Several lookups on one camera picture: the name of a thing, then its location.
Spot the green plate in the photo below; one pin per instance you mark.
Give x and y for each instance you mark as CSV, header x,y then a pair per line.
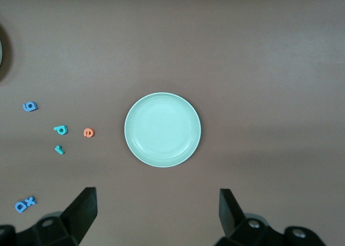
x,y
162,130

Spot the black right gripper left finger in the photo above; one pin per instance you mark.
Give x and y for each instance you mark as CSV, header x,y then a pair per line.
x,y
75,219

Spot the blue foam letter x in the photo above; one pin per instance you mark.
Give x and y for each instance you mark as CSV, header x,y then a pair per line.
x,y
30,200

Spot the blue foam letter D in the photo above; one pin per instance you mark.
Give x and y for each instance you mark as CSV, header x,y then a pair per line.
x,y
17,206

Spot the orange foam letter e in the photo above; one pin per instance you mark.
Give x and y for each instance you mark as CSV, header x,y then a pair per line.
x,y
88,132

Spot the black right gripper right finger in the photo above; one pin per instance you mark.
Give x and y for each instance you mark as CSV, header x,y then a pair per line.
x,y
234,224

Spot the blue foam letter g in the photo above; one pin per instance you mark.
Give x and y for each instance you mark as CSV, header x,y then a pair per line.
x,y
34,106

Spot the teal foam letter r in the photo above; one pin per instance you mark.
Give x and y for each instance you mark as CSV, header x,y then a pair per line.
x,y
58,149

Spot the teal foam letter d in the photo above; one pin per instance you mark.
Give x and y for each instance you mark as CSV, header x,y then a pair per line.
x,y
57,128

